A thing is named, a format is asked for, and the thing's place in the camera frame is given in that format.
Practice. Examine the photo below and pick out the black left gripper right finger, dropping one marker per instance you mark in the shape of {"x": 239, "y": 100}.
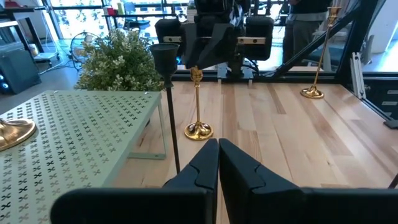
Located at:
{"x": 264, "y": 205}

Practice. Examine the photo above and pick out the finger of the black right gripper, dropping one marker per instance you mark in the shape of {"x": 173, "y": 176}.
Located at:
{"x": 192, "y": 43}
{"x": 220, "y": 40}

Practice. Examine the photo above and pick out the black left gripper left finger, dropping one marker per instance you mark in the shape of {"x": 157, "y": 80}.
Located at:
{"x": 186, "y": 205}

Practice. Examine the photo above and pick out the tall black candlestick holder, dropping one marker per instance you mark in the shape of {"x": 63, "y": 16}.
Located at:
{"x": 164, "y": 59}

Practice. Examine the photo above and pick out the short gold candlestick holder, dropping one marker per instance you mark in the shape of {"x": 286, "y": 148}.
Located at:
{"x": 198, "y": 132}

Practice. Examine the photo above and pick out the tall gold candlestick holder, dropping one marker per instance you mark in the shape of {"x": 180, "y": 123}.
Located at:
{"x": 15, "y": 132}
{"x": 311, "y": 92}

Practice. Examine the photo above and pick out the person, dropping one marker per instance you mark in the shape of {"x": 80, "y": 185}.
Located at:
{"x": 298, "y": 31}

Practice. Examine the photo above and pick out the potted green plant white flowers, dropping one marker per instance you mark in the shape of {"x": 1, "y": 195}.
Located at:
{"x": 118, "y": 65}

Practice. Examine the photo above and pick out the red container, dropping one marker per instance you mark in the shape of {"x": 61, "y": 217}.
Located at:
{"x": 112, "y": 12}

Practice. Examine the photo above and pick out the round floor fan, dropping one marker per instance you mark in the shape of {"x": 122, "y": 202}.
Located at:
{"x": 81, "y": 43}

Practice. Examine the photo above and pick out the pale green perforated metal shelf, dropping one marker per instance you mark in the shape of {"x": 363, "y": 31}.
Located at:
{"x": 77, "y": 140}

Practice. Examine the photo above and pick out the computer tower blue lights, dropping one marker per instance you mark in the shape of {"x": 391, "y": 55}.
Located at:
{"x": 18, "y": 71}

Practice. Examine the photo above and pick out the black metal table frame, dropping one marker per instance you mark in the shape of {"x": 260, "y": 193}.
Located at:
{"x": 357, "y": 37}

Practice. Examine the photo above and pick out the silver aluminium extrusion bracket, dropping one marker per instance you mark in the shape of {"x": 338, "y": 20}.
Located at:
{"x": 357, "y": 77}

